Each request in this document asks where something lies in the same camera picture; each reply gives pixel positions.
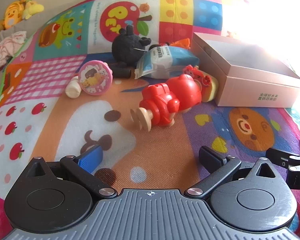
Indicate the small orange toy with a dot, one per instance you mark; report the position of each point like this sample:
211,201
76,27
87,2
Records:
182,42

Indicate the yellow tiger plush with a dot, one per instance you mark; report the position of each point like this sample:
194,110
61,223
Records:
12,15

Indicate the colourful cartoon play mat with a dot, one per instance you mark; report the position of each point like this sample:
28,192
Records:
165,142

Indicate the black plush toy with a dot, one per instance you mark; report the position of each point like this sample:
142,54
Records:
126,47

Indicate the yellow green plush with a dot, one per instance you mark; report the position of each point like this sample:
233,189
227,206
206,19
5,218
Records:
33,8

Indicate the blue white wet cotton pack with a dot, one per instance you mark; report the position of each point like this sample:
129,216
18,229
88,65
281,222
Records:
162,62

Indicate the yellow pink cake toy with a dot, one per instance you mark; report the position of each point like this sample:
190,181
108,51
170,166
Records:
210,85

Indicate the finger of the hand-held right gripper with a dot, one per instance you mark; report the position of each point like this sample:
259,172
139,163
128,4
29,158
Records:
280,155

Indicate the red plastic bear toy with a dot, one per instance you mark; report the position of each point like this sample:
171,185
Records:
185,92

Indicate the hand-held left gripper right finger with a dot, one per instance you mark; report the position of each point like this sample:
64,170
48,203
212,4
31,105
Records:
211,158

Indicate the grey sofa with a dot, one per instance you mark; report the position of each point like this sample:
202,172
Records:
32,25

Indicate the pink cardboard box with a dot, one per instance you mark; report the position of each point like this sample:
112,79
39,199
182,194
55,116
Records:
252,90

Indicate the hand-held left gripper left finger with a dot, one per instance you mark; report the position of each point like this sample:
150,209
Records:
91,158

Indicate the pink white cloth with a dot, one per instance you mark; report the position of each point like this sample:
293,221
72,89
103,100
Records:
7,45

